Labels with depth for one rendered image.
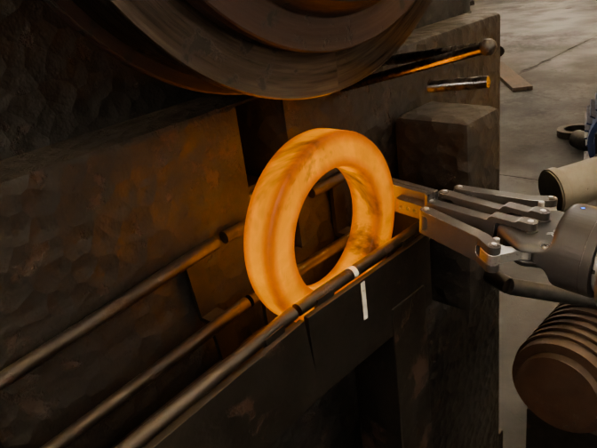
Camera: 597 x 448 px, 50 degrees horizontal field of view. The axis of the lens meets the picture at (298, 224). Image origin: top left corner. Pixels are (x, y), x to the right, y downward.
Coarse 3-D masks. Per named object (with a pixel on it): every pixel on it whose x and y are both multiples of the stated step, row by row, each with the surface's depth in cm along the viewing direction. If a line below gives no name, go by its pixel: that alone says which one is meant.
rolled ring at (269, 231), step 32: (320, 128) 58; (288, 160) 53; (320, 160) 55; (352, 160) 58; (384, 160) 62; (256, 192) 53; (288, 192) 52; (352, 192) 64; (384, 192) 63; (256, 224) 53; (288, 224) 53; (352, 224) 65; (384, 224) 64; (256, 256) 53; (288, 256) 54; (352, 256) 64; (256, 288) 55; (288, 288) 55
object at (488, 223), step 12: (432, 192) 62; (432, 204) 61; (444, 204) 61; (456, 216) 60; (468, 216) 59; (480, 216) 58; (492, 216) 57; (504, 216) 57; (480, 228) 59; (492, 228) 58; (528, 228) 55
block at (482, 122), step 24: (408, 120) 73; (432, 120) 71; (456, 120) 69; (480, 120) 70; (408, 144) 74; (432, 144) 72; (456, 144) 69; (480, 144) 70; (408, 168) 75; (432, 168) 73; (456, 168) 71; (480, 168) 71; (432, 240) 77; (432, 264) 78; (456, 264) 76; (432, 288) 80; (456, 288) 77; (480, 288) 77
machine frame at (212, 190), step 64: (0, 0) 46; (448, 0) 89; (0, 64) 47; (64, 64) 51; (448, 64) 82; (0, 128) 48; (64, 128) 52; (128, 128) 53; (192, 128) 54; (256, 128) 66; (384, 128) 74; (0, 192) 43; (64, 192) 47; (128, 192) 51; (192, 192) 55; (0, 256) 44; (64, 256) 48; (128, 256) 52; (0, 320) 45; (64, 320) 49; (128, 320) 53; (192, 320) 58; (256, 320) 65; (448, 320) 96; (64, 384) 50; (448, 384) 100
